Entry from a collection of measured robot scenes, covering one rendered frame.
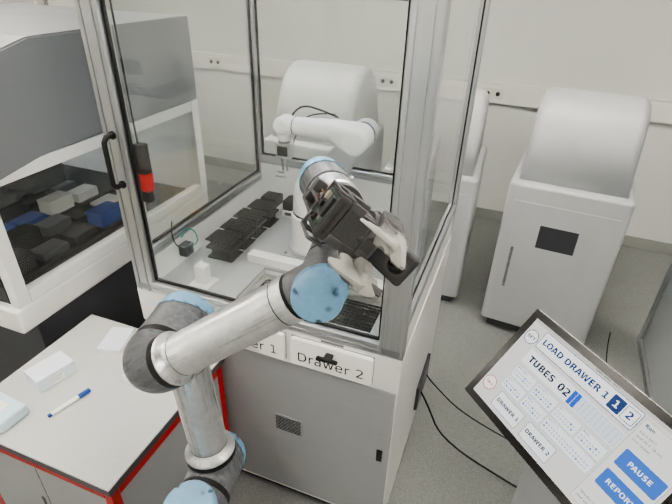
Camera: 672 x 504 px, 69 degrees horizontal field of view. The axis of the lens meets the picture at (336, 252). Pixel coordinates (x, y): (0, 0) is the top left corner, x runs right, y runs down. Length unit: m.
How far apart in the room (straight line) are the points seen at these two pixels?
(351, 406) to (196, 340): 1.06
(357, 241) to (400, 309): 0.88
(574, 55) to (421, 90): 3.20
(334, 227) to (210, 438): 0.72
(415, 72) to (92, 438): 1.38
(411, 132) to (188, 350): 0.73
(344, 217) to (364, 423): 1.32
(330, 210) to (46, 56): 1.58
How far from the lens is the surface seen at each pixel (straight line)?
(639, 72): 4.38
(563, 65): 4.34
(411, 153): 1.23
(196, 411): 1.12
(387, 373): 1.63
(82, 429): 1.77
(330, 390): 1.77
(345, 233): 0.58
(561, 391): 1.38
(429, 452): 2.57
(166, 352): 0.85
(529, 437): 1.40
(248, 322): 0.74
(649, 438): 1.31
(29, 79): 1.98
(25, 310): 2.12
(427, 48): 1.17
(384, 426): 1.81
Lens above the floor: 2.01
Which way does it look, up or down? 31 degrees down
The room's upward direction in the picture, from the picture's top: 2 degrees clockwise
